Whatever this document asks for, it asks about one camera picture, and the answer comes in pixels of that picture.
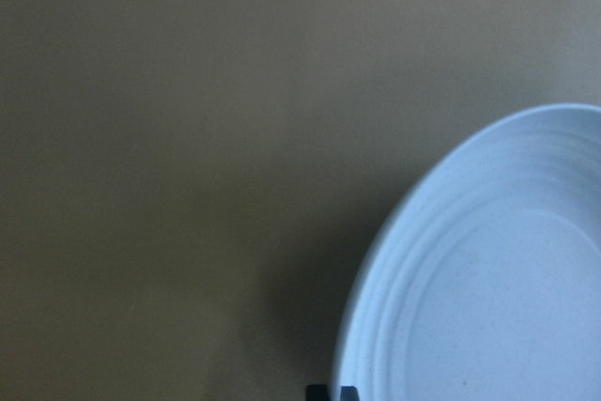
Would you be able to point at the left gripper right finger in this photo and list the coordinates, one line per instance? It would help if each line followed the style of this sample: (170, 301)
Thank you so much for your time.
(349, 393)

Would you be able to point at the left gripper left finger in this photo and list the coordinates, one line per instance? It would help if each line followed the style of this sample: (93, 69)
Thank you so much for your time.
(317, 392)

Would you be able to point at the blue round plate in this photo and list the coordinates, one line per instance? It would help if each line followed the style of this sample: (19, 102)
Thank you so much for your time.
(484, 284)

